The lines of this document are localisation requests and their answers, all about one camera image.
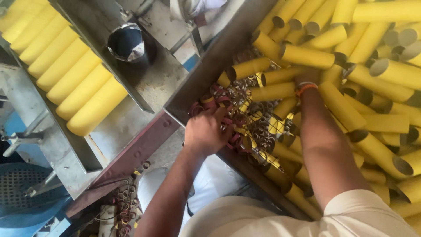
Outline person's right hand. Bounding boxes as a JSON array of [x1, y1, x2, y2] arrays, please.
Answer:
[[294, 70, 321, 85]]

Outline person's left hand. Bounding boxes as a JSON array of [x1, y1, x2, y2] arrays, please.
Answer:
[[184, 107, 235, 157]]

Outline rusty metal bin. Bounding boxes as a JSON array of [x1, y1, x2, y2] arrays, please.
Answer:
[[163, 0, 324, 222]]

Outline person's white trousers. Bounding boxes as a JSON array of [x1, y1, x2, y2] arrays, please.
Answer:
[[137, 154, 252, 228]]

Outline orange and white wristband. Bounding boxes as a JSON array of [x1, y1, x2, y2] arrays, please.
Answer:
[[295, 81, 319, 98]]

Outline red steel beam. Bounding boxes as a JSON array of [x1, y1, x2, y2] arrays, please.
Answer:
[[65, 111, 182, 218]]

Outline person's white shirt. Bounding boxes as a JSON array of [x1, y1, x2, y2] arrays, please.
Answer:
[[178, 189, 419, 237]]

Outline dark metal cup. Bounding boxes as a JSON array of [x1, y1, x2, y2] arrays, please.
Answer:
[[107, 22, 158, 69]]

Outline heap of yellow cardboard tubes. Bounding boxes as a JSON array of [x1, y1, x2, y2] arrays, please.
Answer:
[[216, 0, 421, 237]]

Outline grey metal machine tray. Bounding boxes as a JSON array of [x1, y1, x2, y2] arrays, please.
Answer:
[[0, 0, 156, 201]]

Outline row of yellow tubes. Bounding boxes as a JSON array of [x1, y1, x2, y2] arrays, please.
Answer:
[[0, 0, 129, 137]]

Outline grey metal clamp lever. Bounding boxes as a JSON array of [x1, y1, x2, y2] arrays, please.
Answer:
[[0, 131, 45, 158]]

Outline blue perforated motor cover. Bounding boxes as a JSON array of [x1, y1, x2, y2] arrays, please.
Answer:
[[0, 163, 72, 237]]

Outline pile of cardboard ring scraps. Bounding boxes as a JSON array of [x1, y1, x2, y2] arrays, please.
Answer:
[[189, 49, 298, 167]]

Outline wire mesh grid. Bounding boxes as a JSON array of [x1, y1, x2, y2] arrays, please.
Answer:
[[226, 78, 297, 172]]

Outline scattered ring scraps with wires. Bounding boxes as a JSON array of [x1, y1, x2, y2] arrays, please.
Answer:
[[109, 161, 152, 237]]

